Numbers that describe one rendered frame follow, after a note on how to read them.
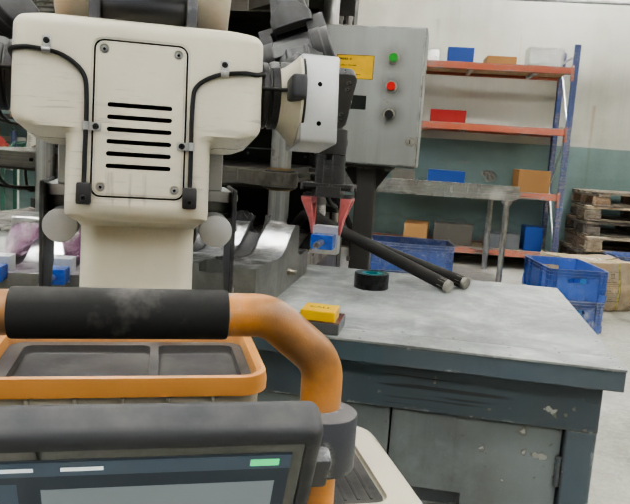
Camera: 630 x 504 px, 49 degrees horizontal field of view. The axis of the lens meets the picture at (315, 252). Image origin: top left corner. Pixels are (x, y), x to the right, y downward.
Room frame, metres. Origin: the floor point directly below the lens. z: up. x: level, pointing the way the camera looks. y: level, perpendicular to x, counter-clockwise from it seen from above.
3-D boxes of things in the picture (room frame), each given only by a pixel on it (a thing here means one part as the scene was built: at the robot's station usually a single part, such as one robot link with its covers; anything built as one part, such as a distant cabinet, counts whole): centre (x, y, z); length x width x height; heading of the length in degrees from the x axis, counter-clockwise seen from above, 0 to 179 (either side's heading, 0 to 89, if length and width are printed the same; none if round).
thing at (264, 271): (1.50, 0.19, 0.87); 0.50 x 0.26 x 0.14; 170
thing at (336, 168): (1.35, -0.02, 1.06); 0.10 x 0.07 x 0.07; 80
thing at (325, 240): (1.31, -0.01, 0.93); 0.13 x 0.05 x 0.05; 170
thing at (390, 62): (2.15, -0.14, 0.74); 0.31 x 0.22 x 1.47; 80
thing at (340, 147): (1.36, -0.02, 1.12); 0.07 x 0.06 x 0.07; 176
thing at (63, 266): (1.21, 0.46, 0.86); 0.13 x 0.05 x 0.05; 7
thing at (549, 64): (7.45, -1.49, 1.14); 2.06 x 0.65 x 2.27; 84
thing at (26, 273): (1.47, 0.56, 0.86); 0.50 x 0.26 x 0.11; 7
